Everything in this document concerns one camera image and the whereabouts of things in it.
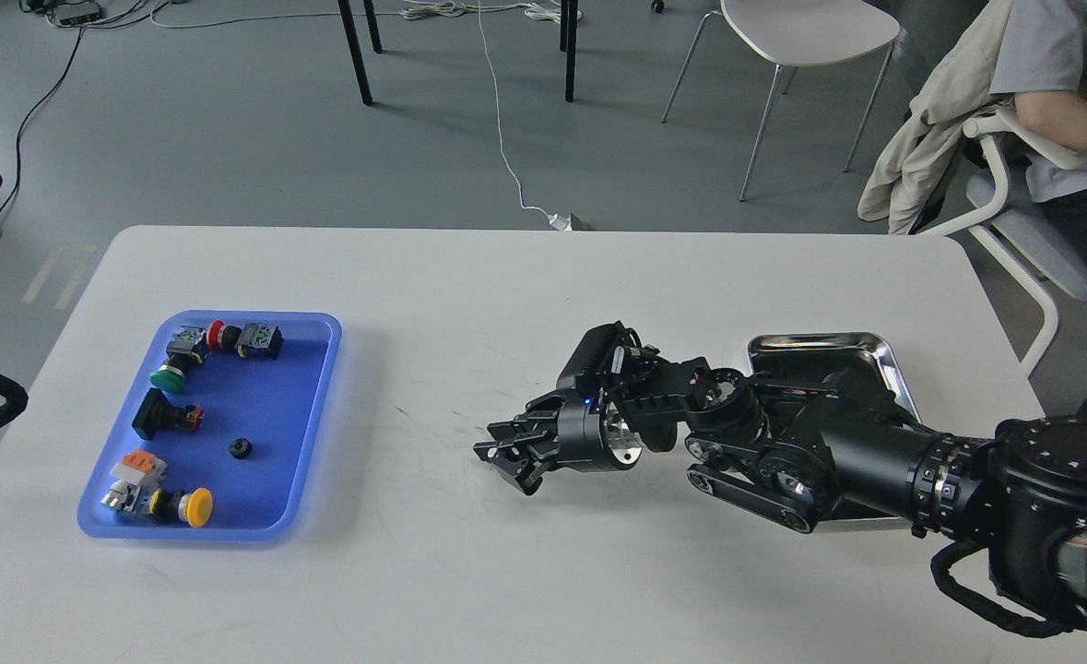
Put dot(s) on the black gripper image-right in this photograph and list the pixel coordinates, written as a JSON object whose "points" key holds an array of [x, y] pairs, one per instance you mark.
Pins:
{"points": [[562, 430]]}

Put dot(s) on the silver metal tray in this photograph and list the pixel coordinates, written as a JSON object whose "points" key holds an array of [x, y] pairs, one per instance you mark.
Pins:
{"points": [[810, 358]]}

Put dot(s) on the green push button switch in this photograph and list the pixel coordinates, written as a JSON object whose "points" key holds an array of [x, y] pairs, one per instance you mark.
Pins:
{"points": [[171, 375]]}

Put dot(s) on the black green contact block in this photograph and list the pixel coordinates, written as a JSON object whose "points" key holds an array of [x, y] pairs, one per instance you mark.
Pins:
{"points": [[260, 341]]}

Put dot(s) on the white office chair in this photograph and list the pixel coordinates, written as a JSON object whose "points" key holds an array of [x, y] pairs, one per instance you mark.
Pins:
{"points": [[1010, 226]]}

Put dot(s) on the yellow mushroom push button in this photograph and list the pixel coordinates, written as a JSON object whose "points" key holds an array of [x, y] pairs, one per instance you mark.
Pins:
{"points": [[158, 506]]}

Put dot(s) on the white power adapter on floor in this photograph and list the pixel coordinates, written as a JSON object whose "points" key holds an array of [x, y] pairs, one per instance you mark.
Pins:
{"points": [[567, 222]]}

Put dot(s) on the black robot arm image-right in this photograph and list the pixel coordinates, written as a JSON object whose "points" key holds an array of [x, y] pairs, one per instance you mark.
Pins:
{"points": [[1013, 506]]}

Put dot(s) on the blue plastic tray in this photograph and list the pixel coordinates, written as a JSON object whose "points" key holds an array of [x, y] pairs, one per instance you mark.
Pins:
{"points": [[254, 444]]}

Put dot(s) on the orange white contact block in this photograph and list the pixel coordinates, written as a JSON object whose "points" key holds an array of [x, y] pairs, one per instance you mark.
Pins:
{"points": [[141, 469]]}

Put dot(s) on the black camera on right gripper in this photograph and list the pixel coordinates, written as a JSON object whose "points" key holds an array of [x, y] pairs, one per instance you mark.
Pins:
{"points": [[592, 356]]}

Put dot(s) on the red emergency stop button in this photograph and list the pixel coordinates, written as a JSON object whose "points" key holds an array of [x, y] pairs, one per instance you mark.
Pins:
{"points": [[199, 341]]}

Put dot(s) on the white chair with metal legs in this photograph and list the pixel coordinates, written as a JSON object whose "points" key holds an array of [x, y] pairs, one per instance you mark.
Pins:
{"points": [[795, 34]]}

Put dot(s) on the small black gear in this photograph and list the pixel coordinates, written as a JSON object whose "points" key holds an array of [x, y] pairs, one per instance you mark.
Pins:
{"points": [[240, 448]]}

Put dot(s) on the beige jacket on chair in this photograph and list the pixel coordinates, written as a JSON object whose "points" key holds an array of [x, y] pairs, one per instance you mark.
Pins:
{"points": [[915, 169]]}

